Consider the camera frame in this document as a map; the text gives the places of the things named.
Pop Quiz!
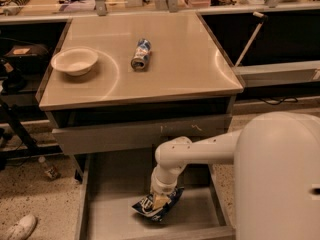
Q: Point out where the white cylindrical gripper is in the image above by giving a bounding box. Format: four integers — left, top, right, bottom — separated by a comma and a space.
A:
150, 165, 182, 210

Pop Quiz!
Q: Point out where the blue chip bag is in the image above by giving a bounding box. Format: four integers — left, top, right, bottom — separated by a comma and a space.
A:
132, 187, 184, 222

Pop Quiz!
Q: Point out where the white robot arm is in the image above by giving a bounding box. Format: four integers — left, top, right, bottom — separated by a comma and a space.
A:
151, 112, 320, 240

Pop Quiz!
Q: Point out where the open middle drawer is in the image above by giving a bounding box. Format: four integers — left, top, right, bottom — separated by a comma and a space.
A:
75, 147, 235, 240

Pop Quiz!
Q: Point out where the grey top drawer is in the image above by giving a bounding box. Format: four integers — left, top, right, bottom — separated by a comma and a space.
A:
52, 114, 232, 155

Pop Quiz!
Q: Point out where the grey drawer cabinet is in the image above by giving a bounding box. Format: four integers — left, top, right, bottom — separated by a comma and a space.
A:
37, 12, 243, 173

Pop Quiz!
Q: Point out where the plastic bottle on floor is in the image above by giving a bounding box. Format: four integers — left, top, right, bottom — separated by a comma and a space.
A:
38, 156, 61, 180

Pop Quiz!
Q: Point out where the white shoe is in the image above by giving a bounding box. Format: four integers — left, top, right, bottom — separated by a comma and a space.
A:
0, 214, 37, 240

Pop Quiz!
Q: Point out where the black stand left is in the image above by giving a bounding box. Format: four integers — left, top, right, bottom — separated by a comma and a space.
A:
0, 98, 62, 159

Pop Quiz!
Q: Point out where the blue white soda can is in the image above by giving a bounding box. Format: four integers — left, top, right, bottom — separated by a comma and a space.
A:
131, 38, 151, 71

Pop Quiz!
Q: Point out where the white bowl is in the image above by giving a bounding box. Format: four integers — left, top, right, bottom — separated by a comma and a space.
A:
51, 47, 98, 76

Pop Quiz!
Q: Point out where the black device on left shelf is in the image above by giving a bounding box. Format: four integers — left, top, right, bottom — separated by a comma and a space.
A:
1, 44, 50, 92

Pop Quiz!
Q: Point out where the black cable on floor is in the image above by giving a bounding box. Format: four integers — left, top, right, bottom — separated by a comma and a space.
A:
259, 96, 300, 106

